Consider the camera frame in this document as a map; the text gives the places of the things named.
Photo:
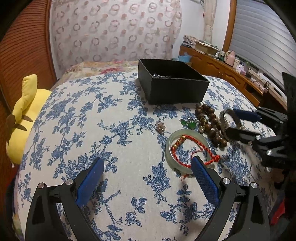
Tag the cream curtain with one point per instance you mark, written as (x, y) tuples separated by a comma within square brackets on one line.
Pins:
[(210, 20)]

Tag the green gemstone earring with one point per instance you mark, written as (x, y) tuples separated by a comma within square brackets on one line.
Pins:
[(183, 122), (191, 125)]

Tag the black jewelry box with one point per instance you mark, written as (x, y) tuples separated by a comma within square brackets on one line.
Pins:
[(175, 90)]

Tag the blue floral bedspread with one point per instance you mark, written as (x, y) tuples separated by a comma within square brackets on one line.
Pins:
[(115, 150)]

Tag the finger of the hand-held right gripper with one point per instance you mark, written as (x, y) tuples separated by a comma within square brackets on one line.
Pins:
[(241, 134), (245, 115)]

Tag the orange ribbed wooden headboard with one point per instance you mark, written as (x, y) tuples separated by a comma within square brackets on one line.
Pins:
[(25, 46)]

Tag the silver wristwatch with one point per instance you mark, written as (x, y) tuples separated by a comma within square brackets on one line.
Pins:
[(224, 122)]

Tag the circle patterned pink cloth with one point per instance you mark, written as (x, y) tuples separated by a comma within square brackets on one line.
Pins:
[(111, 32)]

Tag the pale jade bangle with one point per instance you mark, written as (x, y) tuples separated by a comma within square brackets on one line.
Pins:
[(169, 145)]

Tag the wooden cabinet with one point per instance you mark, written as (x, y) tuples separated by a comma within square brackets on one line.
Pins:
[(219, 69)]

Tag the pink kettle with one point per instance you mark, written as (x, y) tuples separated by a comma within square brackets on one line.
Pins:
[(230, 58)]

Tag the yellow plush toy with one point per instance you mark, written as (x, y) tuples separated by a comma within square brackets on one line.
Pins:
[(25, 111)]

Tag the blue tissue pack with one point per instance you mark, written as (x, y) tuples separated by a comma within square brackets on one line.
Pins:
[(185, 59)]

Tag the stack of boxes and papers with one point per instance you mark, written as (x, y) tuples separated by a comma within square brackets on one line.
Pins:
[(201, 44)]

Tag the wooden window frame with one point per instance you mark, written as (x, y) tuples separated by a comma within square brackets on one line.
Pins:
[(229, 25)]

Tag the grey window blind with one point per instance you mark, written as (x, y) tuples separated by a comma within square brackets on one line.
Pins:
[(261, 32)]

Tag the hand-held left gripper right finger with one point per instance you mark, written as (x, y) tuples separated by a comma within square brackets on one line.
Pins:
[(205, 179)]

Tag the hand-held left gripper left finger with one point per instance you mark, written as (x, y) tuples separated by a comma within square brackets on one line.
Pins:
[(90, 179)]

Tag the pink floral quilt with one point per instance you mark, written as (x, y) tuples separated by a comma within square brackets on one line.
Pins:
[(92, 66)]

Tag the small brown brooch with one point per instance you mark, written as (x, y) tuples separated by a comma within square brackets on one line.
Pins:
[(161, 126)]

